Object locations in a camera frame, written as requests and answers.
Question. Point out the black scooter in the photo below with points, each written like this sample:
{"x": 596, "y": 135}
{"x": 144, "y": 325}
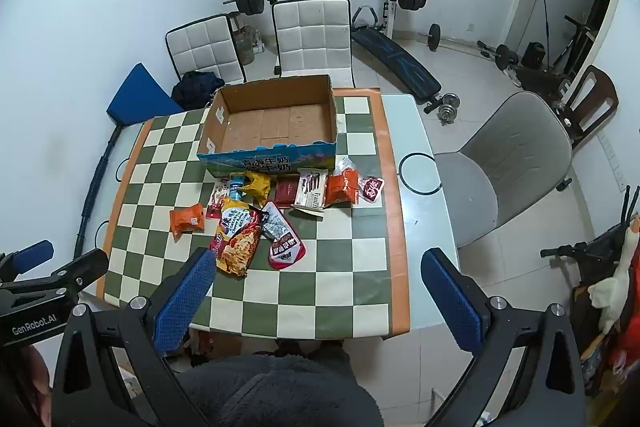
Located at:
{"x": 595, "y": 248}

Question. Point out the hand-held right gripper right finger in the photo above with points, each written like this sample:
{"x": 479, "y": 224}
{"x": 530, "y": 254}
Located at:
{"x": 452, "y": 302}

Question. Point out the person's grey fleece clothing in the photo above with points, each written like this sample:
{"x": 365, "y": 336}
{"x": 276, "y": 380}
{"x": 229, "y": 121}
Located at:
{"x": 280, "y": 392}

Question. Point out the black speaker box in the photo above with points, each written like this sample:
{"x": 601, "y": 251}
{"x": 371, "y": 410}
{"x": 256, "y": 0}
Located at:
{"x": 532, "y": 54}

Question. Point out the grey office chair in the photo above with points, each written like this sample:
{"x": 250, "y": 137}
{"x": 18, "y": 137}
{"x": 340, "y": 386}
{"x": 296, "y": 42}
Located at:
{"x": 510, "y": 142}

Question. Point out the red cloth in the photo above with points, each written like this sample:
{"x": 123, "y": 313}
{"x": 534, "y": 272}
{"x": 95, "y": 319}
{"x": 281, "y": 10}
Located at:
{"x": 625, "y": 352}

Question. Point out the large yellow red chips bag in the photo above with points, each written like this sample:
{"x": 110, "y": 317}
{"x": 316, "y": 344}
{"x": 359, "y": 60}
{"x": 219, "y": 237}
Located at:
{"x": 237, "y": 247}

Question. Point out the white padded chair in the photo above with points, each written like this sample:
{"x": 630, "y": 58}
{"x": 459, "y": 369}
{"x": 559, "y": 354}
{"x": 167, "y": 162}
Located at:
{"x": 205, "y": 47}
{"x": 310, "y": 37}

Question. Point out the dark red snack packet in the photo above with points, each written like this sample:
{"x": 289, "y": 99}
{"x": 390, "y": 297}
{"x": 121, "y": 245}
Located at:
{"x": 286, "y": 192}

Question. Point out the black weight bench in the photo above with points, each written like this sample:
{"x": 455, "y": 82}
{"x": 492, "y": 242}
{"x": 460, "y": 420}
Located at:
{"x": 395, "y": 57}

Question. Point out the short barbell with black plates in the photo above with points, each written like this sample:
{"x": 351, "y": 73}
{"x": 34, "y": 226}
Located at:
{"x": 434, "y": 37}

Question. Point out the cardboard box blue print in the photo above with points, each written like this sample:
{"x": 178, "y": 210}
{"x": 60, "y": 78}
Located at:
{"x": 275, "y": 122}

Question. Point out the orange snack packet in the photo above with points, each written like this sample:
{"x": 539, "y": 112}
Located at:
{"x": 342, "y": 187}
{"x": 187, "y": 221}

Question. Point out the dark clothes bundle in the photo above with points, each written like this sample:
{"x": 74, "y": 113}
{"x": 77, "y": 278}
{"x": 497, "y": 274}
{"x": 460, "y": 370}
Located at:
{"x": 195, "y": 87}

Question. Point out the blue white snack packet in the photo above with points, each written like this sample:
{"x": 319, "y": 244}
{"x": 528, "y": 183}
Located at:
{"x": 237, "y": 188}

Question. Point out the red white snack pouch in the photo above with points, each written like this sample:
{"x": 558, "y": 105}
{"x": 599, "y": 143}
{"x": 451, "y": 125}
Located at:
{"x": 372, "y": 188}

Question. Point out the clear water jug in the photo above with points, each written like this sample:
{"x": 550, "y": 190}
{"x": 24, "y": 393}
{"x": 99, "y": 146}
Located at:
{"x": 245, "y": 44}

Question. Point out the yellow snack packet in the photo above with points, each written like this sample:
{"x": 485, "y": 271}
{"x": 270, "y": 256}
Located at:
{"x": 257, "y": 188}

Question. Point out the white brown snack packet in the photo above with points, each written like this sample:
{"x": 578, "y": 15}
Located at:
{"x": 310, "y": 192}

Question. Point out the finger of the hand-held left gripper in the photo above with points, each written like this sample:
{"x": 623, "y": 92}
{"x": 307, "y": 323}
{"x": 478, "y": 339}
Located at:
{"x": 75, "y": 276}
{"x": 30, "y": 254}

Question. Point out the brown wooden chair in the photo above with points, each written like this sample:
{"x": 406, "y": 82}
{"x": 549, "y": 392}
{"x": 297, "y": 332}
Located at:
{"x": 597, "y": 92}

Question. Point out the white red snack packet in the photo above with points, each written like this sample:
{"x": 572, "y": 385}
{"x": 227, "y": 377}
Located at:
{"x": 217, "y": 202}

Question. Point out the blue cushion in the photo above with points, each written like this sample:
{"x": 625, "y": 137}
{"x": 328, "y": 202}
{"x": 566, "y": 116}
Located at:
{"x": 137, "y": 97}

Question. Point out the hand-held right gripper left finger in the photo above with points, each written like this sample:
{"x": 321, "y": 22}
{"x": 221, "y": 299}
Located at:
{"x": 184, "y": 302}

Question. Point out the red pouch with black label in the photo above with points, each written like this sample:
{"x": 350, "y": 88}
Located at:
{"x": 287, "y": 253}

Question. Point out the chrome dumbbell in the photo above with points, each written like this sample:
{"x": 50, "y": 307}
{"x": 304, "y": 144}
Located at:
{"x": 447, "y": 107}

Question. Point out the white plush goose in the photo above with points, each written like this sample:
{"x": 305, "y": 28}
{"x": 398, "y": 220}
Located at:
{"x": 617, "y": 287}

